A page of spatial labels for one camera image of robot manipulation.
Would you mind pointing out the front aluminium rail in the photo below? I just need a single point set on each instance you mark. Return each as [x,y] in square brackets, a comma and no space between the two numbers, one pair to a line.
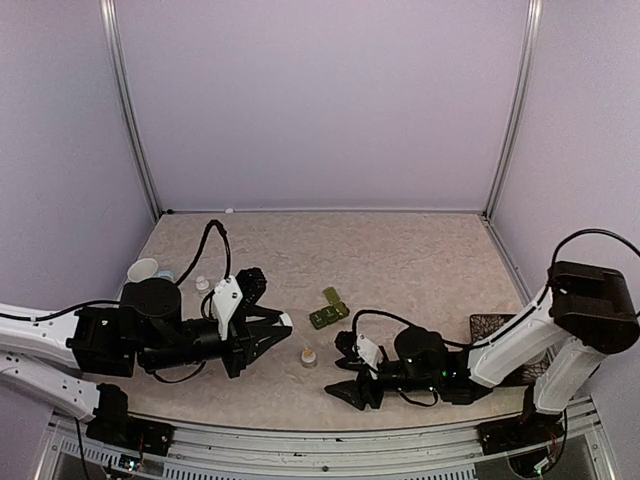
[206,452]

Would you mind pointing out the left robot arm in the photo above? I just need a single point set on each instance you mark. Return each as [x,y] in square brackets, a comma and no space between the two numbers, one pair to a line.
[145,329]

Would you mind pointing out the black floral square plate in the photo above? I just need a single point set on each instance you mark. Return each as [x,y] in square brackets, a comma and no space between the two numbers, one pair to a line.
[484,325]

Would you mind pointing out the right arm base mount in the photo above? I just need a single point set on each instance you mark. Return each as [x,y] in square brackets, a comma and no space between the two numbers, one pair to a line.
[526,429]

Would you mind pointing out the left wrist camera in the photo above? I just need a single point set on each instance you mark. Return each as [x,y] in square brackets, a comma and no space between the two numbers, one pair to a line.
[229,293]

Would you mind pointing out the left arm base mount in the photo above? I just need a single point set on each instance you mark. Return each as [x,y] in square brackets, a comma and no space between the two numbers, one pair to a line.
[133,433]

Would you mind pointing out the green weekly pill organizer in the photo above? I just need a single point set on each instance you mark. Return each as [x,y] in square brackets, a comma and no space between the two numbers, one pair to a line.
[334,311]

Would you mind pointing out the right aluminium frame post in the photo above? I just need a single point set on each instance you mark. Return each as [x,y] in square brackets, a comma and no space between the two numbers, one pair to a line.
[525,66]

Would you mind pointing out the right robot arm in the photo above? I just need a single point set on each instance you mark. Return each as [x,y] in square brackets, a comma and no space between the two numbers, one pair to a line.
[587,308]

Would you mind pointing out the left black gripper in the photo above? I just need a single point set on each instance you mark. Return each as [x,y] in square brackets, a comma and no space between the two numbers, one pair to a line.
[242,347]

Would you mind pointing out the aluminium frame post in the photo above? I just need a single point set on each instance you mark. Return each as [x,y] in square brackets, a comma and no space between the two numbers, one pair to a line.
[525,66]
[114,45]

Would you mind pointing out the light blue mug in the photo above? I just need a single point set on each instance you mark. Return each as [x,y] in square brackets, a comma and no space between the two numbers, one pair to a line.
[147,268]

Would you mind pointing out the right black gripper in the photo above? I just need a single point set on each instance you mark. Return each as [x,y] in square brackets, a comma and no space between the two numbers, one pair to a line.
[360,389]

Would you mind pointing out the left aluminium frame post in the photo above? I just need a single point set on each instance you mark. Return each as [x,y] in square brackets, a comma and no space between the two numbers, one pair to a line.
[114,45]

